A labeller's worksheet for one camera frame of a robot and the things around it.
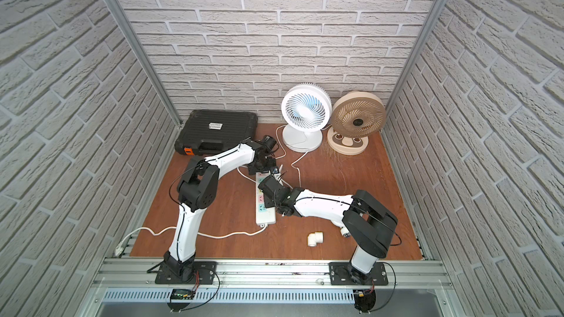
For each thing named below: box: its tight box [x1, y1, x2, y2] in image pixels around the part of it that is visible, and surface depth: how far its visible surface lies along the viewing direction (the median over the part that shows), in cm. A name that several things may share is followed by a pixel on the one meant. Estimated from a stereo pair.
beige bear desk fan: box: [326, 90, 388, 156], surface depth 94 cm
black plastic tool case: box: [174, 109, 259, 157], surface depth 110 cm
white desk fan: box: [281, 82, 333, 154], surface depth 92 cm
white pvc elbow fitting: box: [306, 231, 324, 248], surface depth 81 cm
